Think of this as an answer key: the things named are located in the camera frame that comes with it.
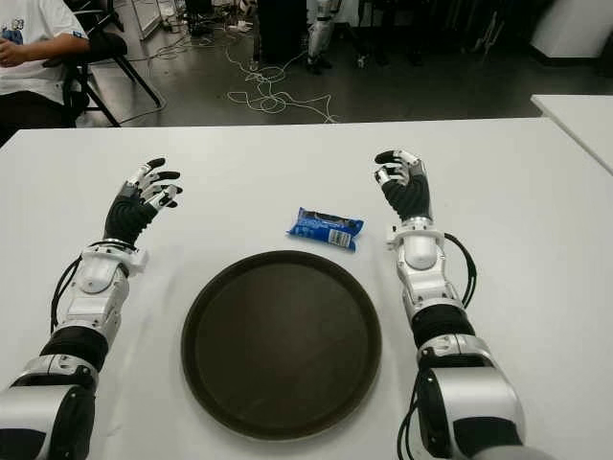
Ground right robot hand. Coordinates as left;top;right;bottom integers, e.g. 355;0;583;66
371;149;436;222

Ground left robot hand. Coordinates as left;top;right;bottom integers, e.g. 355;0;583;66
102;156;185;246

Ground blue Oreo pack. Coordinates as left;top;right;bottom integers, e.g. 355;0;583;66
285;206;366;252

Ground black folding chair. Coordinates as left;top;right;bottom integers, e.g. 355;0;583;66
42;0;164;128

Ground white side table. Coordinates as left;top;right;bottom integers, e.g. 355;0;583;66
530;94;613;174

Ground silver humanoid robot legs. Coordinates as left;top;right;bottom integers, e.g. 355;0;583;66
306;0;344;76

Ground person in white t-shirt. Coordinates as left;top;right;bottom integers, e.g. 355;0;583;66
0;0;92;145

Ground round dark brown tray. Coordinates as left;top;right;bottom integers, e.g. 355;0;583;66
180;249;383;440

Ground white board panel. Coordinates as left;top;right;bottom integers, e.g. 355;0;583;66
131;0;162;42

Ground white cabinet with black base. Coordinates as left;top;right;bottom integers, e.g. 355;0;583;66
529;0;613;66

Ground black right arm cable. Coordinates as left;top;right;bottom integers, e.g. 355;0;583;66
443;232;479;308

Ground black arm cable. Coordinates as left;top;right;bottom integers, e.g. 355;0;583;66
50;253;86;336
443;232;479;308

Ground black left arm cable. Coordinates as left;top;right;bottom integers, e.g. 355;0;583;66
50;253;86;336

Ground white cable on floor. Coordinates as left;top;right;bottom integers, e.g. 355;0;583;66
143;18;339;125

